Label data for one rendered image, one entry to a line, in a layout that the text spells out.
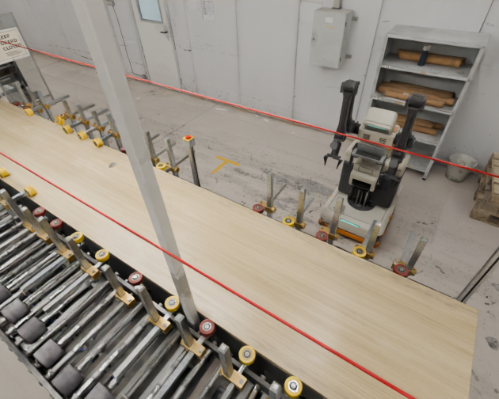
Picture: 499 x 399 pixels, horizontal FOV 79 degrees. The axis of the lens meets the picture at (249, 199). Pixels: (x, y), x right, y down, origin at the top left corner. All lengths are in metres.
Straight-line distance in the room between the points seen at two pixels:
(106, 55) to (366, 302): 1.62
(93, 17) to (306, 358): 1.53
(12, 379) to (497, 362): 3.58
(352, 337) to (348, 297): 0.22
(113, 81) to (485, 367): 2.94
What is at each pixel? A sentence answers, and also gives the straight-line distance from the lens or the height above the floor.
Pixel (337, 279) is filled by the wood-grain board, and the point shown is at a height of 0.90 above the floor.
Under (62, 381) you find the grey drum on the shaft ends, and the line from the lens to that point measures 1.91.
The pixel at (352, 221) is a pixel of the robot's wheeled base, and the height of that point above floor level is 0.27.
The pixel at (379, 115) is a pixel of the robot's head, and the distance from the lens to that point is 2.51.
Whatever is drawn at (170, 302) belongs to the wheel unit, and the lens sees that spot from 1.82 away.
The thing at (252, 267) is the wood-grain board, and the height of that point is 0.90.
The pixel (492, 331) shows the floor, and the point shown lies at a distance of 3.24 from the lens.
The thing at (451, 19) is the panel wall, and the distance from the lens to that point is 4.15.
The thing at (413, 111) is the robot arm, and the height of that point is 1.54.
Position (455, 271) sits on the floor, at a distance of 3.46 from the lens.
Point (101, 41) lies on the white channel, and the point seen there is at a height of 2.25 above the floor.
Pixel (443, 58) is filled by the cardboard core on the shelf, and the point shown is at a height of 1.33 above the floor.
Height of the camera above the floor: 2.44
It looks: 42 degrees down
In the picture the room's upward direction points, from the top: 2 degrees counter-clockwise
